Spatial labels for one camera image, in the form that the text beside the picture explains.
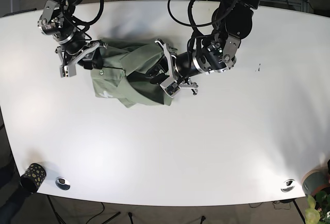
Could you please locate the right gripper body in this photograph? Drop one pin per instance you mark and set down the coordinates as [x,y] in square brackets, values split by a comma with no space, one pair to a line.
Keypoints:
[75,45]

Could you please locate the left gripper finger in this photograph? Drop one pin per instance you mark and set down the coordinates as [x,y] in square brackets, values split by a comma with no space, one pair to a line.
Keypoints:
[158,68]
[159,79]

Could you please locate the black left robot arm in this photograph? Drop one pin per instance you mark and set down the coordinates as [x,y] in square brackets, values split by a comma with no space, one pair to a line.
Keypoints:
[232,17]

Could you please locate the table cable grommet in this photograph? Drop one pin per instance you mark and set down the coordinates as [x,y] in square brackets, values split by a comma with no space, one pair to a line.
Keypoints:
[62,183]
[288,185]

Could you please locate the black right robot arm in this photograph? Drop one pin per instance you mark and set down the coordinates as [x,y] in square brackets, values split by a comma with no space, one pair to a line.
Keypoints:
[83,25]

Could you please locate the right table cable grommet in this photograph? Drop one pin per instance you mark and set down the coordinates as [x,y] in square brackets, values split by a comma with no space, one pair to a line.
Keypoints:
[288,185]

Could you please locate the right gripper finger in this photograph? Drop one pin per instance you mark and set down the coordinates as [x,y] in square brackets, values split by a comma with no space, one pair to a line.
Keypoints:
[96,61]

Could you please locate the black cup with gold spots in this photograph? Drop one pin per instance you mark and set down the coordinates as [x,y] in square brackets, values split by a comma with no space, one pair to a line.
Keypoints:
[33,177]

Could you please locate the left table cable grommet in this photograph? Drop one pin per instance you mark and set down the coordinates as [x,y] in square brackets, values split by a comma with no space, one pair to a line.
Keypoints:
[62,183]

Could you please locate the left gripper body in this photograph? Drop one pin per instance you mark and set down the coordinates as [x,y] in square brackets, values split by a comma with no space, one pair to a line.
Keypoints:
[204,55]

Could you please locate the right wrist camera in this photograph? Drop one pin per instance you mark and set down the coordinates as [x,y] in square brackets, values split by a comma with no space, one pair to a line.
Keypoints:
[68,70]

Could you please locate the light green T-shirt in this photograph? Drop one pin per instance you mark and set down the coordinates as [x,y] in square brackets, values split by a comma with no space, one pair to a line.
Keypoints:
[128,67]

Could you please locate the grey plant pot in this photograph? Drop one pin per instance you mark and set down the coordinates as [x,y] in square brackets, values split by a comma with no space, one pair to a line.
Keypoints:
[314,182]

